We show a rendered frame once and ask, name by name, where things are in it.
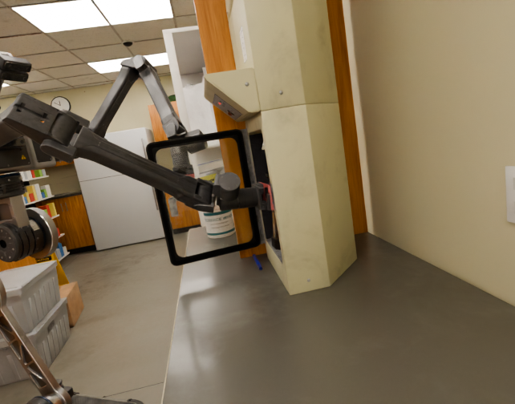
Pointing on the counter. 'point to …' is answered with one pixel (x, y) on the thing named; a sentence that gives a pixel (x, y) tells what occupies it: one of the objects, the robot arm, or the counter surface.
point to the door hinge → (253, 183)
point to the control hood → (234, 90)
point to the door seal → (164, 205)
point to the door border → (244, 185)
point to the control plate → (225, 107)
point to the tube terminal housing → (299, 136)
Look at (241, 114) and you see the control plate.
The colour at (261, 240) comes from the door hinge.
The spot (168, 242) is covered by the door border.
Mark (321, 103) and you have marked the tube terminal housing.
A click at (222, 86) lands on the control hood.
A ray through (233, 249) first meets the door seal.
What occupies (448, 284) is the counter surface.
